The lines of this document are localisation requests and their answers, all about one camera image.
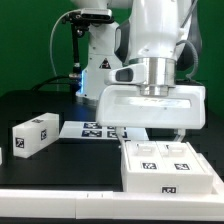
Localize white door panel with pegs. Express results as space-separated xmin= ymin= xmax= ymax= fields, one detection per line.
xmin=157 ymin=142 xmax=204 ymax=174

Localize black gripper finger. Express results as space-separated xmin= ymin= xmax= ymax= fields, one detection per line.
xmin=174 ymin=129 xmax=186 ymax=142
xmin=115 ymin=127 xmax=124 ymax=146

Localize white marker base sheet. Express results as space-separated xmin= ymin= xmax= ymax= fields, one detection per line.
xmin=59 ymin=121 xmax=148 ymax=140

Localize white cabinet top block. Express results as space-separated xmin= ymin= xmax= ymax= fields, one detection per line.
xmin=12 ymin=113 xmax=59 ymax=158

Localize white L-shaped fence frame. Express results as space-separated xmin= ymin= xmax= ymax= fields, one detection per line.
xmin=0 ymin=153 xmax=224 ymax=221

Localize white cabinet body box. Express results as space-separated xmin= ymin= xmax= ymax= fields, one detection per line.
xmin=121 ymin=141 xmax=214 ymax=194

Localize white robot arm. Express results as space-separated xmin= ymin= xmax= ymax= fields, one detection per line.
xmin=72 ymin=0 xmax=205 ymax=142

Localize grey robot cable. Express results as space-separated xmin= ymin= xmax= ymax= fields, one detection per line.
xmin=49 ymin=9 xmax=81 ymax=78

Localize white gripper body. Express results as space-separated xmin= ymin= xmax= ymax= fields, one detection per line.
xmin=96 ymin=85 xmax=205 ymax=129

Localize white part at left edge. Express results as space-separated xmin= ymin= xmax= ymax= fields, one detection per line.
xmin=0 ymin=147 xmax=3 ymax=166

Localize white door panel with knob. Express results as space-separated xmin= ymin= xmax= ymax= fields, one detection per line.
xmin=126 ymin=141 xmax=164 ymax=173

